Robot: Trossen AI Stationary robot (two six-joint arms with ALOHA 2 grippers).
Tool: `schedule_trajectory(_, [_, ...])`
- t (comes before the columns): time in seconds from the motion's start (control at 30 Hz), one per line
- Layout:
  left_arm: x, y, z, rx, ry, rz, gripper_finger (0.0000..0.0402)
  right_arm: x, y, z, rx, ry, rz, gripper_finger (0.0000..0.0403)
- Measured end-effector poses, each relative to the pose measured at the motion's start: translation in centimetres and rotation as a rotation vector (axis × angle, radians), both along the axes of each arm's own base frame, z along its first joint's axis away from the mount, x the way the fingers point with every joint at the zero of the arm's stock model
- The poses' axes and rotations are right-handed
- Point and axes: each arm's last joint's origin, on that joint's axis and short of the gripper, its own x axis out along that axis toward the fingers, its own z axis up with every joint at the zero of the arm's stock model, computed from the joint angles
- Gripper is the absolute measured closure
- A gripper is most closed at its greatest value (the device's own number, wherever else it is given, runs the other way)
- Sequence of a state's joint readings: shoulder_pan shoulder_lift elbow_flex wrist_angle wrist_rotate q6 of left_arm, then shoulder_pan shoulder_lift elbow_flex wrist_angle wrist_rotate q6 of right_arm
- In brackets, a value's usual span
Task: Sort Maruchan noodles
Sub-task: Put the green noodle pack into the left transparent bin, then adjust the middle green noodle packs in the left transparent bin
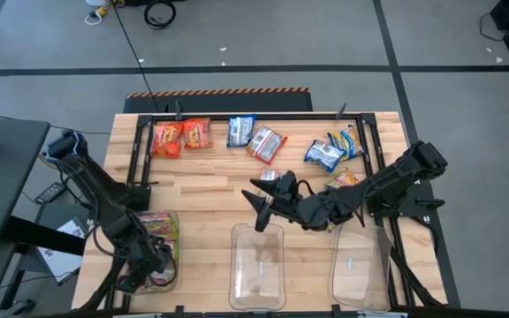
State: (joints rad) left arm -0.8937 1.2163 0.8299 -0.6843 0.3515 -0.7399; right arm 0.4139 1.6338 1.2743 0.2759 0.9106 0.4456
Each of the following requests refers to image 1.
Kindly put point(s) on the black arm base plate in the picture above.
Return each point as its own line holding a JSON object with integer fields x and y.
{"x": 418, "y": 206}
{"x": 142, "y": 199}

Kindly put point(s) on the clear plastic bin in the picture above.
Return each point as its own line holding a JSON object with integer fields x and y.
{"x": 360, "y": 274}
{"x": 175, "y": 252}
{"x": 256, "y": 274}

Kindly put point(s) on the black desk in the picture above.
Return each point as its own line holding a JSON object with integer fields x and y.
{"x": 2, "y": 176}

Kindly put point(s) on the green yellow noodle packet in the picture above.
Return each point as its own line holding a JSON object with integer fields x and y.
{"x": 159, "y": 223}
{"x": 166, "y": 279}

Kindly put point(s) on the white flat box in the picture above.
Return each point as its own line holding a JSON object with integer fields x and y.
{"x": 60, "y": 262}

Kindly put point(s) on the orange spicy chicken noodle packet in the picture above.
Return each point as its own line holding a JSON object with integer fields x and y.
{"x": 197, "y": 133}
{"x": 166, "y": 140}
{"x": 268, "y": 173}
{"x": 267, "y": 145}

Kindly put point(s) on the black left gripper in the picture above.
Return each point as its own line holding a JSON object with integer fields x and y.
{"x": 146, "y": 258}

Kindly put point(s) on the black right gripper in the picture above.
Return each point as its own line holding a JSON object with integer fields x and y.
{"x": 301, "y": 205}

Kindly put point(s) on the black metal table frame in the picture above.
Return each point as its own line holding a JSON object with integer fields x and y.
{"x": 303, "y": 116}

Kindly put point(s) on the black power adapter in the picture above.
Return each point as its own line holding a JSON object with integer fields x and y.
{"x": 50, "y": 193}

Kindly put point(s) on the blue soy sauce noodle packet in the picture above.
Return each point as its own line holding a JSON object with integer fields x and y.
{"x": 347, "y": 143}
{"x": 324, "y": 155}
{"x": 240, "y": 130}
{"x": 345, "y": 179}

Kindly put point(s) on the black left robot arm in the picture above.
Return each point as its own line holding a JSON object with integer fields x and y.
{"x": 100, "y": 190}

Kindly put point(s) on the black frame clamp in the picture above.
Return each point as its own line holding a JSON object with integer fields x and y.
{"x": 336, "y": 311}
{"x": 340, "y": 112}
{"x": 179, "y": 311}

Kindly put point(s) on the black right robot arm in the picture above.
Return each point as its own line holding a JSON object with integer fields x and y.
{"x": 396, "y": 176}

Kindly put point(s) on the black hazard-striped floor mat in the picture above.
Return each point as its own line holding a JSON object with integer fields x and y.
{"x": 219, "y": 103}

